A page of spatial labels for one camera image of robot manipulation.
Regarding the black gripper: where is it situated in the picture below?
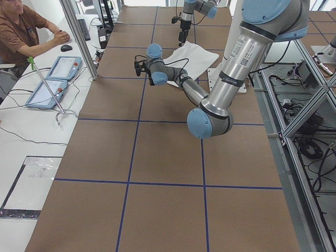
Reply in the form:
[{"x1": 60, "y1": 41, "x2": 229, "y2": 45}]
[
  {"x1": 145, "y1": 67, "x2": 155, "y2": 86},
  {"x1": 178, "y1": 19, "x2": 192, "y2": 47}
]

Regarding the white long-sleeve printed shirt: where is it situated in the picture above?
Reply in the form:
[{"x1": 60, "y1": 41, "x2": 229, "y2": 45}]
[{"x1": 163, "y1": 41, "x2": 219, "y2": 80}]

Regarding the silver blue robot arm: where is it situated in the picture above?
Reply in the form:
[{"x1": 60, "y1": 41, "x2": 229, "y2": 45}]
[
  {"x1": 144, "y1": 1, "x2": 310, "y2": 139},
  {"x1": 174, "y1": 0, "x2": 221, "y2": 46}
]

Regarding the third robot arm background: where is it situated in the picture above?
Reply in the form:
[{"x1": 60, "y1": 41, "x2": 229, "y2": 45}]
[{"x1": 311, "y1": 37, "x2": 335, "y2": 65}]

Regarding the black keyboard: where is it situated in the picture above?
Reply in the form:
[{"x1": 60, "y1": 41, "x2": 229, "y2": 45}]
[{"x1": 78, "y1": 19, "x2": 91, "y2": 41}]

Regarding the blue teach pendant far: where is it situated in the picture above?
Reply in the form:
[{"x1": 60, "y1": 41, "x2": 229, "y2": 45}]
[{"x1": 47, "y1": 56, "x2": 82, "y2": 81}]

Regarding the blue teach pendant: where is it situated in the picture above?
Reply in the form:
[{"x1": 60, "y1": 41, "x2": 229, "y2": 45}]
[
  {"x1": 47, "y1": 56, "x2": 82, "y2": 81},
  {"x1": 25, "y1": 79, "x2": 68, "y2": 109}
]

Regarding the black computer mouse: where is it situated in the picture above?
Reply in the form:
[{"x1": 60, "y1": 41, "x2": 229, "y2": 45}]
[{"x1": 60, "y1": 45, "x2": 72, "y2": 52}]

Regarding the blue teach pendant near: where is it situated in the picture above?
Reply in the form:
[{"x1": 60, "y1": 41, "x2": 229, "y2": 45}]
[{"x1": 25, "y1": 79, "x2": 68, "y2": 109}]

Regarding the metal rod green tip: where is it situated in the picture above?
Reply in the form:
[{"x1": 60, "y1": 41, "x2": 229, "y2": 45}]
[{"x1": 27, "y1": 57, "x2": 78, "y2": 125}]

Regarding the person in brown shirt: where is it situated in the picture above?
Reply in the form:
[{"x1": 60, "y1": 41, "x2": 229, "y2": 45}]
[{"x1": 1, "y1": 1, "x2": 70, "y2": 78}]

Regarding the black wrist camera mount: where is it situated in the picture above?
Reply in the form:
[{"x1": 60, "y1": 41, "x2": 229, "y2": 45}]
[
  {"x1": 134, "y1": 60, "x2": 146, "y2": 77},
  {"x1": 171, "y1": 16, "x2": 181, "y2": 24}
]

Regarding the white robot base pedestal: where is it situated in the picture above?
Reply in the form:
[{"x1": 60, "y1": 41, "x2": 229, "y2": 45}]
[{"x1": 207, "y1": 0, "x2": 257, "y2": 94}]

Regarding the aluminium frame post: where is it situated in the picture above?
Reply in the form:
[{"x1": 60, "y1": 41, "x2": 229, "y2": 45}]
[{"x1": 59, "y1": 0, "x2": 98, "y2": 80}]

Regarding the aluminium frame rack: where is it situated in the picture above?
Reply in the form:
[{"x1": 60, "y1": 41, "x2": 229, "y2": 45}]
[{"x1": 249, "y1": 34, "x2": 335, "y2": 251}]

